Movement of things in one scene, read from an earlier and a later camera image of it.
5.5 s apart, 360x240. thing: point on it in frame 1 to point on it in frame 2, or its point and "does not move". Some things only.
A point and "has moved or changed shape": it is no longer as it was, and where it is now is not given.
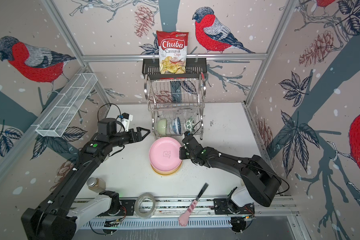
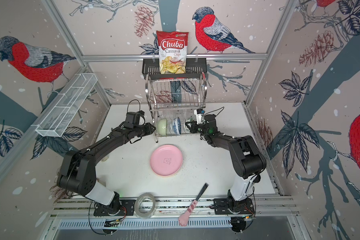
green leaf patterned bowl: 189,124 does not move
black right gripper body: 184,155 to 196,128
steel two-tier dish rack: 177,103 does not move
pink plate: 164,154 has moved or changed shape
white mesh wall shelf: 65,106 does not move
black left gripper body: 129,136 to 147,129
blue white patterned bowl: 176,126 does not move
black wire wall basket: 194,68 does not move
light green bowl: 161,126 does not move
